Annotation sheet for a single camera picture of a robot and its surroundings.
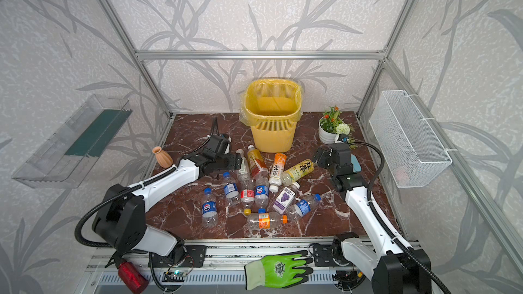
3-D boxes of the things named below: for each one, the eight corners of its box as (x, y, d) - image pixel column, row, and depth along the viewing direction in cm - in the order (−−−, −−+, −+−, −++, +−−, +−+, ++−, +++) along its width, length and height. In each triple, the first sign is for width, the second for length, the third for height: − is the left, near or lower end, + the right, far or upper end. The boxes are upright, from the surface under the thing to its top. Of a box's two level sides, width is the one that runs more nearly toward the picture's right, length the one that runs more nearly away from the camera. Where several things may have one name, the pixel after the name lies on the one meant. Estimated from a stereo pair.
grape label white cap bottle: (271, 208, 87) (271, 205, 84) (289, 181, 94) (290, 178, 92) (281, 215, 84) (282, 213, 82) (300, 188, 92) (300, 184, 90)
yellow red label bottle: (253, 179, 95) (252, 173, 90) (241, 153, 105) (240, 145, 100) (267, 173, 97) (267, 166, 92) (254, 148, 107) (253, 140, 102)
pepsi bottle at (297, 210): (291, 223, 83) (292, 219, 79) (284, 211, 86) (285, 206, 82) (323, 206, 88) (325, 201, 83) (315, 194, 91) (318, 189, 87)
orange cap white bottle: (266, 191, 91) (266, 187, 88) (275, 156, 103) (275, 151, 100) (279, 194, 91) (279, 190, 87) (286, 158, 103) (286, 153, 99)
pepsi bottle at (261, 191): (253, 213, 84) (253, 211, 81) (256, 173, 95) (255, 170, 93) (268, 213, 84) (268, 211, 81) (269, 173, 95) (269, 170, 93)
